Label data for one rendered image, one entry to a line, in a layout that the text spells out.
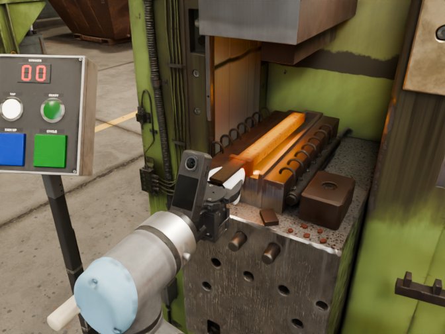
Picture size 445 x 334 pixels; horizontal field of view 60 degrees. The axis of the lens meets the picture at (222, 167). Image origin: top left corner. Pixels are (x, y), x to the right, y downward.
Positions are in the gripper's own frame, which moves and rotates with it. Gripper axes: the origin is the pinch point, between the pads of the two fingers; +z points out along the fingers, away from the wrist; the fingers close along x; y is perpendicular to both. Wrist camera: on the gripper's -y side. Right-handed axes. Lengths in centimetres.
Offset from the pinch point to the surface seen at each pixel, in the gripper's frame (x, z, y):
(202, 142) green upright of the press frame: -21.9, 21.7, 8.9
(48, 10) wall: -744, 530, 82
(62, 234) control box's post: -57, -3, 38
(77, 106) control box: -41.1, -1.0, -5.1
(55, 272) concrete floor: -115, 25, 106
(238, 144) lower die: -10.6, 21.4, 6.8
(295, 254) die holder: 13.4, 1.3, 16.8
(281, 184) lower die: 7.0, 7.4, 5.6
